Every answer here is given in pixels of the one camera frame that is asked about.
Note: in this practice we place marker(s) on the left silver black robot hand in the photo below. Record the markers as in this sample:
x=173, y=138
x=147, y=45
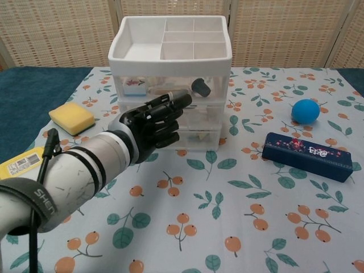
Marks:
x=150, y=128

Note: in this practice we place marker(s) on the yellow-lidded green container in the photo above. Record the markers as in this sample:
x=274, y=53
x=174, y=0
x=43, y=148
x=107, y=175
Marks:
x=17, y=167

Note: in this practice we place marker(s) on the white mahjong tile box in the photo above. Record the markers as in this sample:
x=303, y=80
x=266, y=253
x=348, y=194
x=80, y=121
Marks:
x=135, y=86

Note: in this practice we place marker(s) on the blue ball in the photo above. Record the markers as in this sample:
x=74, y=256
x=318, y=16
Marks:
x=305, y=111

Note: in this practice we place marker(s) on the navy blue printed box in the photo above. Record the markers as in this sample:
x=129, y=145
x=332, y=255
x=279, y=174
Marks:
x=307, y=157

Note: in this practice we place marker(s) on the black rubber stopper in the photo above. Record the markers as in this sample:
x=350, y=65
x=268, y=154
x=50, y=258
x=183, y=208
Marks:
x=201, y=87

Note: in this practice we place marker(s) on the yellow sponge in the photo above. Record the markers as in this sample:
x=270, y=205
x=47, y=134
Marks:
x=71, y=118

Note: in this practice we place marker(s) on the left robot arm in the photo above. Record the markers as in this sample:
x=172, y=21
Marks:
x=85, y=165

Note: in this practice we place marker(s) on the white clear drawer organizer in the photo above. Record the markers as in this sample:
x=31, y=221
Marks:
x=142, y=66

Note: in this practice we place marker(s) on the floral print tablecloth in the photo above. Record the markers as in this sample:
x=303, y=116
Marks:
x=213, y=204

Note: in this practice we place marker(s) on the woven folding screen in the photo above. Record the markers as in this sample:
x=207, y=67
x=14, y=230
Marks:
x=284, y=34

